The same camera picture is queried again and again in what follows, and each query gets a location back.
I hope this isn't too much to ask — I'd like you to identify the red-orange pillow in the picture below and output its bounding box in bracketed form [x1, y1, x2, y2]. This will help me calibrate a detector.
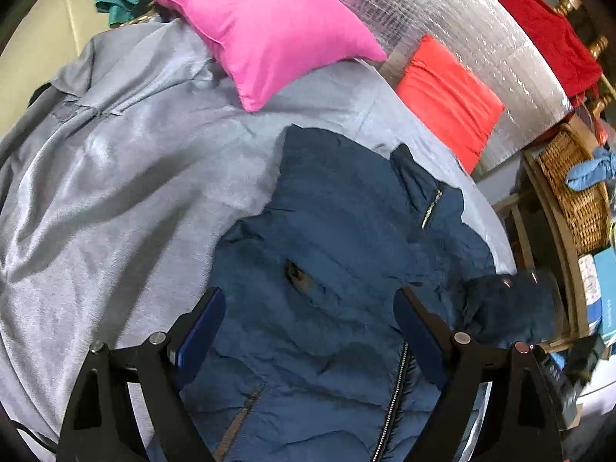
[395, 35, 505, 174]

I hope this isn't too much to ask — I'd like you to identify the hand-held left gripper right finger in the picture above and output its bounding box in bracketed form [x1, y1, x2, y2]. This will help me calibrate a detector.
[392, 286, 564, 462]

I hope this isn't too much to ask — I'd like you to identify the grey bed sheet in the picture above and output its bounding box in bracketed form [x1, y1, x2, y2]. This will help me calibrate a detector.
[0, 22, 518, 462]

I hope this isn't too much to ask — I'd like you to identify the blue cardboard box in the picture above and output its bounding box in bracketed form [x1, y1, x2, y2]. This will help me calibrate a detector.
[592, 245, 616, 342]

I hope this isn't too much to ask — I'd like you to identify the navy blue puffer jacket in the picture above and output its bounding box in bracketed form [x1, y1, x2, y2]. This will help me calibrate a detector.
[144, 125, 561, 462]

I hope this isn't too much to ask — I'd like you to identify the beige sofa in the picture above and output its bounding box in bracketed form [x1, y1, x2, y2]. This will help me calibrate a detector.
[0, 0, 116, 138]

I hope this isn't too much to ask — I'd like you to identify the light blue cloth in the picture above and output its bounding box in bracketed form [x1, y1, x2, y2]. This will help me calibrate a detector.
[565, 147, 616, 191]

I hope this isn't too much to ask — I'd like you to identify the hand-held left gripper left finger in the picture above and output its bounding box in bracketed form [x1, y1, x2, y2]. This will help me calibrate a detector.
[57, 286, 227, 462]

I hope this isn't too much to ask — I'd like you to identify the wooden shelf table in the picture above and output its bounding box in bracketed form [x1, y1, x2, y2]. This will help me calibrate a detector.
[493, 115, 607, 352]

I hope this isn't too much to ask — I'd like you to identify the red blanket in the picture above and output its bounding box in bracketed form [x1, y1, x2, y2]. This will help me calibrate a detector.
[455, 0, 602, 99]

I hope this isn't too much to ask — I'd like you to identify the white and blue box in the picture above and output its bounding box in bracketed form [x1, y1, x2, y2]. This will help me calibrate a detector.
[577, 255, 602, 328]

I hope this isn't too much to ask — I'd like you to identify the wicker basket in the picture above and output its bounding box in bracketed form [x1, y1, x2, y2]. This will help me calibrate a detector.
[536, 130, 612, 256]

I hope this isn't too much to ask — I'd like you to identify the pink pillow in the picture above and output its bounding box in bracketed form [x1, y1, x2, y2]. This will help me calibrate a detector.
[139, 0, 388, 112]

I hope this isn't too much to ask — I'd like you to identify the silver foil insulation board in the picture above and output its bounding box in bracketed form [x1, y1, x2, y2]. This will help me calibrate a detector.
[313, 0, 576, 174]

